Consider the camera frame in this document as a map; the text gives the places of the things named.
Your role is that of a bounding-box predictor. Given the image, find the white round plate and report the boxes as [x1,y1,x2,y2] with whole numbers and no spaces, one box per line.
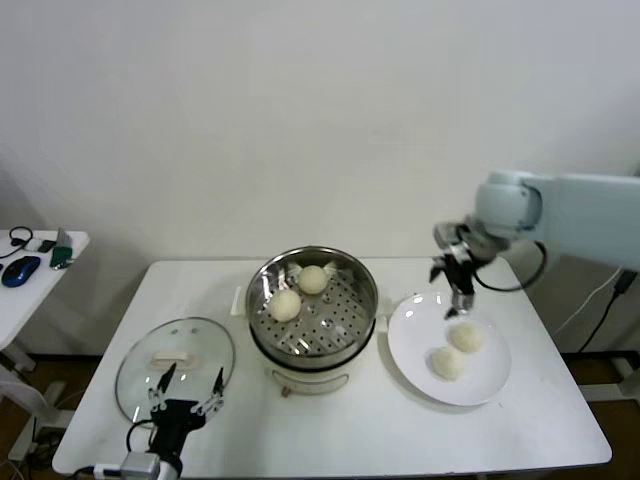
[387,291,514,407]

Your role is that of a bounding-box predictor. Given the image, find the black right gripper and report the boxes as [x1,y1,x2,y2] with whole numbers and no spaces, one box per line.
[428,238,495,320]

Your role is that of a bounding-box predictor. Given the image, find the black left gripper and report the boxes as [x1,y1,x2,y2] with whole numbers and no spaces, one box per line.
[146,362,226,464]

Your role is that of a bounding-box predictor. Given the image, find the black power adapter cable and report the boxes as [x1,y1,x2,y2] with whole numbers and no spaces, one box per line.
[578,269,640,354]

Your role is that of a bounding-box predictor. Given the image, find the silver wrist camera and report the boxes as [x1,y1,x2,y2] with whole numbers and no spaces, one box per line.
[119,452,164,480]
[432,219,469,252]

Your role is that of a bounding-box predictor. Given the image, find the white steamed baozi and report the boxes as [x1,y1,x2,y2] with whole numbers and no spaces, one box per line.
[297,264,330,297]
[269,290,303,323]
[449,322,486,354]
[429,345,468,383]

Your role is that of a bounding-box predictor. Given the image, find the black earphone cable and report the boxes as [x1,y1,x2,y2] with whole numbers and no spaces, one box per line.
[0,225,35,259]

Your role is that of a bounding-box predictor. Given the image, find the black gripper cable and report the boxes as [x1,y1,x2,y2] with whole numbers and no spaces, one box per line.
[474,241,549,293]
[124,421,154,454]

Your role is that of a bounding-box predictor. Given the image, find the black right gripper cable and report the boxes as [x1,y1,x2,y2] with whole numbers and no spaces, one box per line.
[474,241,549,293]

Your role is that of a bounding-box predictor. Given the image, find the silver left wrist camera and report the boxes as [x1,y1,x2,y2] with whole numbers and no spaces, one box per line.
[119,452,164,480]

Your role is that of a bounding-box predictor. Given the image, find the glass lid with cream handle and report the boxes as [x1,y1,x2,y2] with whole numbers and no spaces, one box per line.
[114,315,237,426]

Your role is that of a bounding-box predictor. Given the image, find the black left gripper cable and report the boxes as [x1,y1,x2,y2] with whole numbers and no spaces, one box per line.
[124,421,154,454]

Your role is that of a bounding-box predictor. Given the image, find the green circuit board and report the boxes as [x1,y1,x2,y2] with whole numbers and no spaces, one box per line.
[51,244,75,270]

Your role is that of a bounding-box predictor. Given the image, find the white side table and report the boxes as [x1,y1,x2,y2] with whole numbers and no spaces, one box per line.
[0,228,91,461]

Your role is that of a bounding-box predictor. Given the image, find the blue computer mouse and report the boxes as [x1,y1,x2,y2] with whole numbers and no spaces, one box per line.
[1,254,42,287]

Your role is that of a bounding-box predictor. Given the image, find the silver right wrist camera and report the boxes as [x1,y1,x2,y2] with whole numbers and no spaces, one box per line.
[432,219,469,252]

